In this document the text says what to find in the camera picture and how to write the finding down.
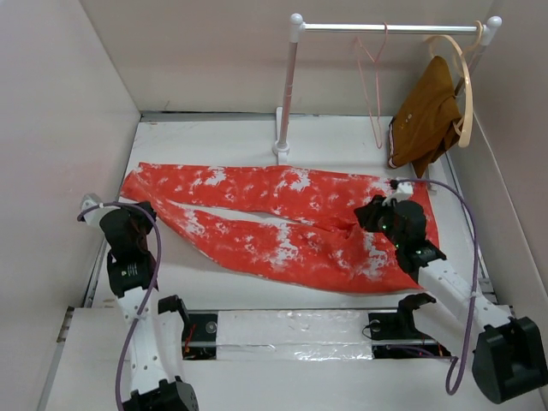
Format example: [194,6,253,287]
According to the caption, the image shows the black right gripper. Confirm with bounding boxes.
[352,194,403,248]

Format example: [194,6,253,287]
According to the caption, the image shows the orange white tie-dye trousers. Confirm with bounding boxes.
[122,163,416,295]

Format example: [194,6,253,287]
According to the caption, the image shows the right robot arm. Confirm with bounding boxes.
[354,195,547,404]

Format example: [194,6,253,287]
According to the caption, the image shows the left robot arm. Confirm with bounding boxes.
[99,201,199,410]

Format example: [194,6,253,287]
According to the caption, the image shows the beige plastic hanger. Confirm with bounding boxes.
[425,21,484,148]

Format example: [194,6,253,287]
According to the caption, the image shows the brown shorts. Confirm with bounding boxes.
[388,57,462,178]

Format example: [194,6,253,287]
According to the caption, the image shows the white clothes rack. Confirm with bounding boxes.
[272,13,503,164]

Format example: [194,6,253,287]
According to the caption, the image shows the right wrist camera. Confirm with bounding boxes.
[383,179,414,206]

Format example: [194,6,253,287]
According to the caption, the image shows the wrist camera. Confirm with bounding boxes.
[77,194,107,228]
[383,179,414,206]

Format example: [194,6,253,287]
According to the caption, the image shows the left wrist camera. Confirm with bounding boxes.
[77,194,107,228]

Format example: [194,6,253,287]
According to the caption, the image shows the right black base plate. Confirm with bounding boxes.
[362,311,451,360]

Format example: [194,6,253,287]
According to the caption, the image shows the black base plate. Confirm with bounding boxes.
[362,311,451,360]
[182,311,218,360]

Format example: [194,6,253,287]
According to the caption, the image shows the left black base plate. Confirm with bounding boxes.
[182,311,218,360]

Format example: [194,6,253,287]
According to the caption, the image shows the pink wire hanger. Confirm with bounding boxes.
[351,21,390,149]

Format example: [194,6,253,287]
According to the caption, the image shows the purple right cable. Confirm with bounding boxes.
[410,179,479,396]

